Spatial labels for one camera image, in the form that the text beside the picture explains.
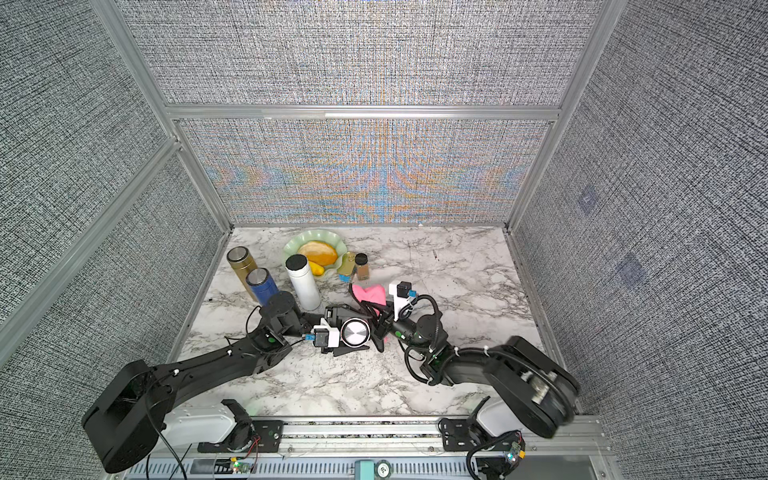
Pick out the yellow banana toy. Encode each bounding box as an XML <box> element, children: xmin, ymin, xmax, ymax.
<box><xmin>308</xmin><ymin>261</ymin><xmax>325</xmax><ymax>277</ymax></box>

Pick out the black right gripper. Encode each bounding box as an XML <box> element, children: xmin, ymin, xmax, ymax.
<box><xmin>363</xmin><ymin>299</ymin><xmax>432</xmax><ymax>363</ymax></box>

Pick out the pink thermos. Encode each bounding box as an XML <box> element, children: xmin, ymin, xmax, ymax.
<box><xmin>340</xmin><ymin>317</ymin><xmax>371</xmax><ymax>348</ymax></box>

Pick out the aluminium front rail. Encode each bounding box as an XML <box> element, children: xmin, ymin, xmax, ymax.
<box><xmin>117</xmin><ymin>416</ymin><xmax>623</xmax><ymax>479</ymax></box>

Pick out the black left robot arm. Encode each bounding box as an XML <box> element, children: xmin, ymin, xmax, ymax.
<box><xmin>82</xmin><ymin>291</ymin><xmax>370</xmax><ymax>474</ymax></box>

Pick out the green scalloped plate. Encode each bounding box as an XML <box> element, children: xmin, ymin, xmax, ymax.
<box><xmin>283</xmin><ymin>229</ymin><xmax>348</xmax><ymax>273</ymax></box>

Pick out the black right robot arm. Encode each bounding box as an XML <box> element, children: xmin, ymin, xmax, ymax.
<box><xmin>359</xmin><ymin>295</ymin><xmax>580</xmax><ymax>438</ymax></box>

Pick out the blue thermos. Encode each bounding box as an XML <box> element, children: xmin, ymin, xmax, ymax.
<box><xmin>246</xmin><ymin>268</ymin><xmax>279</xmax><ymax>306</ymax></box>

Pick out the orange bread bun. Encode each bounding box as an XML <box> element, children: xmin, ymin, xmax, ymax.
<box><xmin>297</xmin><ymin>240</ymin><xmax>339</xmax><ymax>267</ymax></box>

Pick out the small brown spice jar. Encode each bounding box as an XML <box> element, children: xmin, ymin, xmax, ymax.
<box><xmin>355</xmin><ymin>253</ymin><xmax>370</xmax><ymax>281</ymax></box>

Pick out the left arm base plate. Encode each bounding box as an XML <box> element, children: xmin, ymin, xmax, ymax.
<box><xmin>197</xmin><ymin>420</ymin><xmax>285</xmax><ymax>455</ymax></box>

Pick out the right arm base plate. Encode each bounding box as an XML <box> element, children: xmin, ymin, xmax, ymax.
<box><xmin>437</xmin><ymin>417</ymin><xmax>493</xmax><ymax>452</ymax></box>

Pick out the gold gradient thermos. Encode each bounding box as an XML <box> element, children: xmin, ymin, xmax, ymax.
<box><xmin>226</xmin><ymin>246</ymin><xmax>258</xmax><ymax>302</ymax></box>

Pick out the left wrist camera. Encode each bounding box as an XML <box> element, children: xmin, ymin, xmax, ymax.
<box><xmin>304</xmin><ymin>318</ymin><xmax>341</xmax><ymax>354</ymax></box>

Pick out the white thermos black lid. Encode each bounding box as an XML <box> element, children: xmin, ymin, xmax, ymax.
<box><xmin>285</xmin><ymin>253</ymin><xmax>321</xmax><ymax>310</ymax></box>

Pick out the pink cloth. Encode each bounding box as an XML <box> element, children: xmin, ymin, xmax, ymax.
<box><xmin>350</xmin><ymin>284</ymin><xmax>387</xmax><ymax>313</ymax></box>

